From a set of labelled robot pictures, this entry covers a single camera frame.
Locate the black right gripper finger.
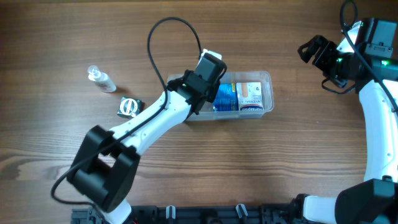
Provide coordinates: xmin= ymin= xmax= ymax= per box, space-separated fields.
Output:
xmin=297 ymin=42 xmax=319 ymax=63
xmin=307 ymin=35 xmax=329 ymax=50

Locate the blue box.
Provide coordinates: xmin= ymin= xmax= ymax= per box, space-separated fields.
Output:
xmin=213 ymin=83 xmax=238 ymax=112

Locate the white plaster box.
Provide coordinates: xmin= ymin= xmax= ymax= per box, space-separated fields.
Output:
xmin=236 ymin=82 xmax=264 ymax=111

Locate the green Zam-Buk box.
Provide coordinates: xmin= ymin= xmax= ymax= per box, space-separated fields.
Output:
xmin=117 ymin=96 xmax=144 ymax=119

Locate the white calamol lotion bottle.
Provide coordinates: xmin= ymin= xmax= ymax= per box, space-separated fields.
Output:
xmin=88 ymin=65 xmax=117 ymax=93

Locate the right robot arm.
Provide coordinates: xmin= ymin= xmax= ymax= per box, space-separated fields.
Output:
xmin=298 ymin=18 xmax=397 ymax=223

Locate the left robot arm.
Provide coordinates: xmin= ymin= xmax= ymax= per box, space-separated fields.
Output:
xmin=67 ymin=50 xmax=227 ymax=223

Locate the clear plastic container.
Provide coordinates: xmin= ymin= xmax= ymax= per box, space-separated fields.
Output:
xmin=167 ymin=70 xmax=275 ymax=122

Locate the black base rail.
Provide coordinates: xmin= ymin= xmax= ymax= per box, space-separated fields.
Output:
xmin=70 ymin=203 xmax=302 ymax=224

